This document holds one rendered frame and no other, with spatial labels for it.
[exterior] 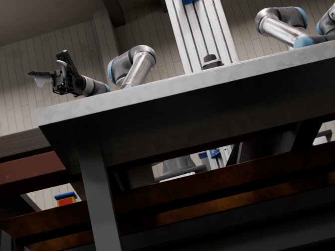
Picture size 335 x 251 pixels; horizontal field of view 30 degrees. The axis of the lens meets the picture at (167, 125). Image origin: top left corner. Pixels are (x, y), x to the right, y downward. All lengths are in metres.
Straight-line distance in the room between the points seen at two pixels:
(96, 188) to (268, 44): 9.93
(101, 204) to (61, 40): 10.65
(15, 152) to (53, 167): 0.09
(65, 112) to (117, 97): 0.09
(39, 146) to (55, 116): 0.34
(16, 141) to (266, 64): 0.59
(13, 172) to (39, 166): 0.05
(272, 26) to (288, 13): 0.18
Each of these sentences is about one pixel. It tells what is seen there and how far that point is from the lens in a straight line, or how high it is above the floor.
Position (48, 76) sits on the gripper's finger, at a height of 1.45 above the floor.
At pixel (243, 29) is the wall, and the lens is 11.08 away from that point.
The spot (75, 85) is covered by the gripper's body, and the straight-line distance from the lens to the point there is 2.38.
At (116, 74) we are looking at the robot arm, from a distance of 2.76.
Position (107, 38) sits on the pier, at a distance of 11.11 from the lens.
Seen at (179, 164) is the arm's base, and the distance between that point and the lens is 2.47.
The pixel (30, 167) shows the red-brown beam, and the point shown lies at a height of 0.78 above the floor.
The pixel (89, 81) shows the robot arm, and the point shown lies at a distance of 2.45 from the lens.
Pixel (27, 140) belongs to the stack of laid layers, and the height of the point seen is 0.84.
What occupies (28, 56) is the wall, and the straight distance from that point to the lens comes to 11.74.
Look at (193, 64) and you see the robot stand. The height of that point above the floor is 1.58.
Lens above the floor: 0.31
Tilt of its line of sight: 22 degrees up
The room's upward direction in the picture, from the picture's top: 14 degrees counter-clockwise
